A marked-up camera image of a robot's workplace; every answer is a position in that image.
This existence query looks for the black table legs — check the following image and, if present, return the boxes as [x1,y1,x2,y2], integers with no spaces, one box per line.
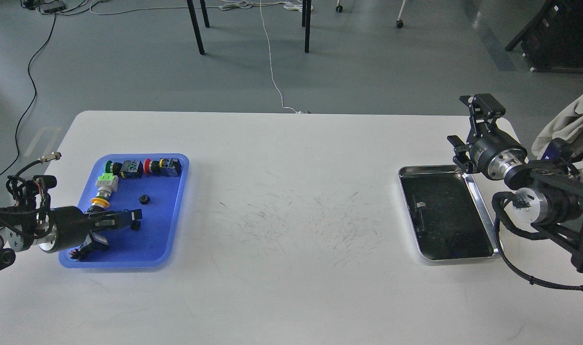
[186,0,312,55]

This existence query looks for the blue plastic tray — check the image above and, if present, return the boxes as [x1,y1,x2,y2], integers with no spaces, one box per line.
[58,153,190,269]

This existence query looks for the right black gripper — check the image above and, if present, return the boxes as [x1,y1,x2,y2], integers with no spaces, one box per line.
[447,93,527,181]

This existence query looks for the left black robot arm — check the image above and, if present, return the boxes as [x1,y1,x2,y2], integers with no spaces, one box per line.
[0,151,142,271]

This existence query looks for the green push button switch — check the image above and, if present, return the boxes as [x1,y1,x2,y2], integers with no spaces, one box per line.
[104,160,144,179]

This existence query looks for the black floor cable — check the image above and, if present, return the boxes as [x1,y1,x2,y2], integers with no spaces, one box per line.
[0,0,93,187]

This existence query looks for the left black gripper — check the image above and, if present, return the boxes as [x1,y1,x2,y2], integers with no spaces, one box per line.
[38,206,142,253]

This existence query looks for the white green button switch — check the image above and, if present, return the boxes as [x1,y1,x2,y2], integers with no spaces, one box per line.
[96,173,119,199]

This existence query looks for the black cabinet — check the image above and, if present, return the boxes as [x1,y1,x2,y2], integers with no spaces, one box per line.
[504,0,583,74]

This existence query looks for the metal tray with black mat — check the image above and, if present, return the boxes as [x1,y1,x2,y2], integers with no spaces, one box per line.
[398,165,500,264]

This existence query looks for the beige cloth on chair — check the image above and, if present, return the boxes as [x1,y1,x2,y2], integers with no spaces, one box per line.
[531,94,583,158]

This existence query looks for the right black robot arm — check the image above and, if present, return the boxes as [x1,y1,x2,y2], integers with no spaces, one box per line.
[447,93,583,292]

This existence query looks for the white floor cable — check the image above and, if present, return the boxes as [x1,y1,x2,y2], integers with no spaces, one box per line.
[89,0,314,115]

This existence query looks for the red push button switch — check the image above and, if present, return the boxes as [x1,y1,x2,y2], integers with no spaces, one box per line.
[143,158,183,177]

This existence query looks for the yellow ring button switch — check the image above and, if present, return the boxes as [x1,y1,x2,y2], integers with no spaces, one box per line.
[86,196,110,213]

